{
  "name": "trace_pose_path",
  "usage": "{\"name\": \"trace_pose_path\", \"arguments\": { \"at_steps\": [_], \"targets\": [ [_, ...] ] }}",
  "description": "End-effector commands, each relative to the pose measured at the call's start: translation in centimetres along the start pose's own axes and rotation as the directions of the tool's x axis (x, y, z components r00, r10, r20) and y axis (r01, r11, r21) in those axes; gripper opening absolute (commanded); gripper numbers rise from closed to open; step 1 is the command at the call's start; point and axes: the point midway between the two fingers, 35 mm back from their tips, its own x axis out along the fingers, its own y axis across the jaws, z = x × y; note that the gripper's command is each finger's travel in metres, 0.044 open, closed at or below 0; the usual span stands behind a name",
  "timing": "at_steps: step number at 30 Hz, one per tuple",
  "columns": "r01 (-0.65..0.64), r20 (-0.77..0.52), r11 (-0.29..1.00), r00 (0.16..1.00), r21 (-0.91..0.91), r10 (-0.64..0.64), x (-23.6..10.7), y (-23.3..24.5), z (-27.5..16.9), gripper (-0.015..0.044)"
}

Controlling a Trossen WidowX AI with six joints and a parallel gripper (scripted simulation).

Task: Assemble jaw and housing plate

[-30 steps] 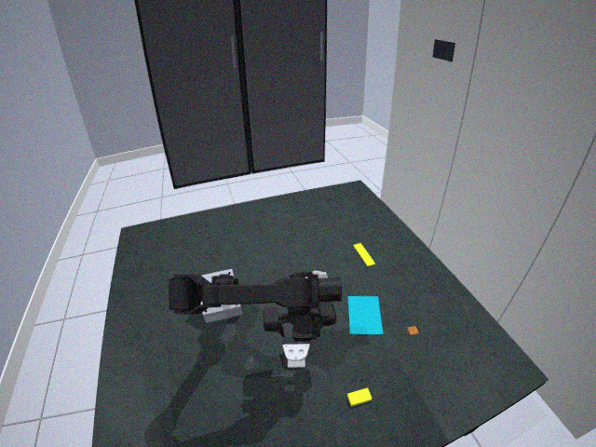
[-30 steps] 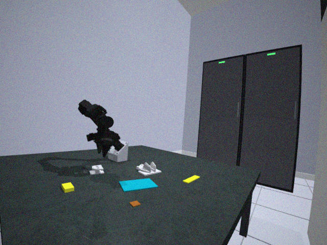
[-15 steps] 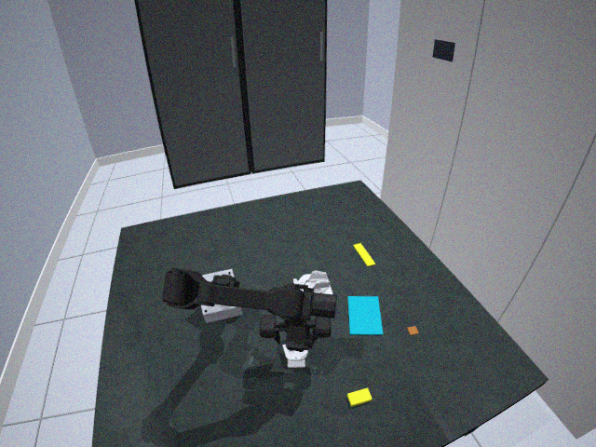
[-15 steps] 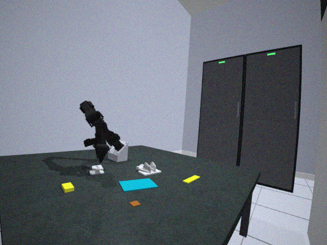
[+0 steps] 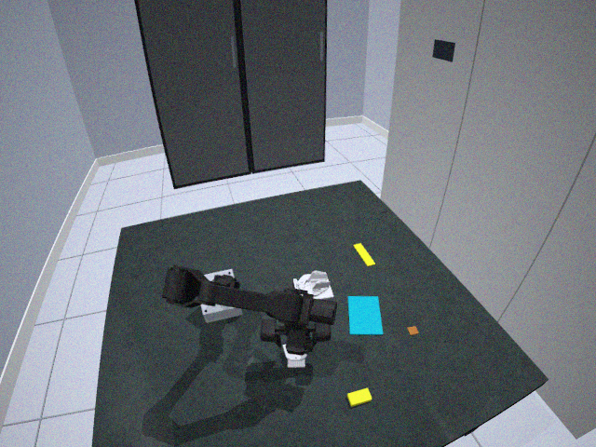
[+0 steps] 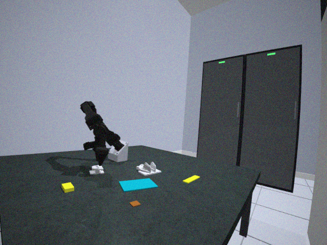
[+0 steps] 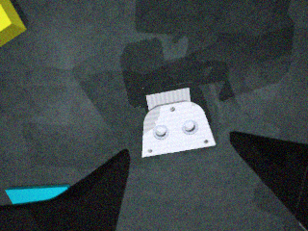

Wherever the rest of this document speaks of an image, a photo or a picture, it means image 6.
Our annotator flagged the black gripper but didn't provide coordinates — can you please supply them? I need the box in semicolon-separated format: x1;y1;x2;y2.
92;136;109;166

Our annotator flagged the small orange flat square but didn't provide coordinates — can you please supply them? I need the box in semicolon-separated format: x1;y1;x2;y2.
130;201;140;207

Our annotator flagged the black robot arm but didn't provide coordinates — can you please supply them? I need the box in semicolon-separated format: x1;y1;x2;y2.
80;101;125;151

